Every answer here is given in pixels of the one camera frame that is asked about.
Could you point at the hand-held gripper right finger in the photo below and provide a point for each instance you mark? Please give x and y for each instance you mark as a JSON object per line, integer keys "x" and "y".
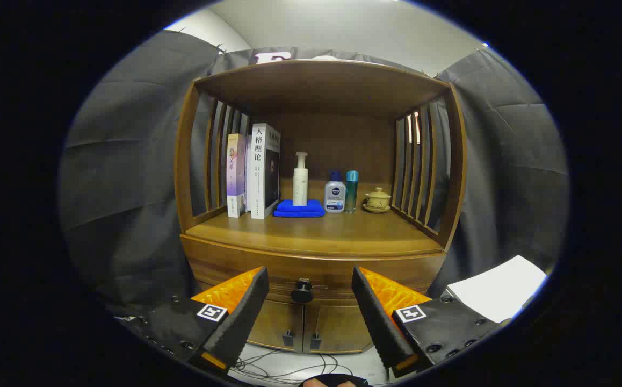
{"x": 381, "y": 322}

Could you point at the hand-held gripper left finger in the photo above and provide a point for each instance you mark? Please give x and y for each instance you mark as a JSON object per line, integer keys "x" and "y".
{"x": 236, "y": 322}

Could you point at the black drawer knob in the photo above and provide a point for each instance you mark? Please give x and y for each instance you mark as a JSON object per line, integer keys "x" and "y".
{"x": 302, "y": 293}

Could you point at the wooden drawer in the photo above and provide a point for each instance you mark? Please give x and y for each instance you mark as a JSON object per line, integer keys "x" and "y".
{"x": 322, "y": 269}

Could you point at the wooden countertop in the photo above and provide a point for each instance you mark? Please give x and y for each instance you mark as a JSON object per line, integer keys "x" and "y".
{"x": 343, "y": 231}

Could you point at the wooden cabinet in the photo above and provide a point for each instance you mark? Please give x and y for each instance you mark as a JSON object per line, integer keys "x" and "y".
{"x": 322, "y": 86}

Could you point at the white grey box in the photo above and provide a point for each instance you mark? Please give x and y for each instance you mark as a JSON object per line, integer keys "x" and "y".
{"x": 496, "y": 290}

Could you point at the yellow lidded teacup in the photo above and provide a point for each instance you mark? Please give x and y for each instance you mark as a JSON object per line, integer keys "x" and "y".
{"x": 378, "y": 200}

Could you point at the folded blue cloth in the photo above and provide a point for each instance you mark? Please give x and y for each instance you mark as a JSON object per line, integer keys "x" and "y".
{"x": 289, "y": 209}

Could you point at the white bottle with blue pump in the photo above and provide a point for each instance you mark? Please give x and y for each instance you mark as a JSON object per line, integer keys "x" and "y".
{"x": 335, "y": 196}

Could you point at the teal bottle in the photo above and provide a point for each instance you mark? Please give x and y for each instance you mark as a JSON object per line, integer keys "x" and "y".
{"x": 352, "y": 191}

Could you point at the white book with portrait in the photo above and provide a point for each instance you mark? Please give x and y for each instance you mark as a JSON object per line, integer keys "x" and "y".
{"x": 257, "y": 177}

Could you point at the purple book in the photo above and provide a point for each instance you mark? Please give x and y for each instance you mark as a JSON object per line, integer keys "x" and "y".
{"x": 236, "y": 172}

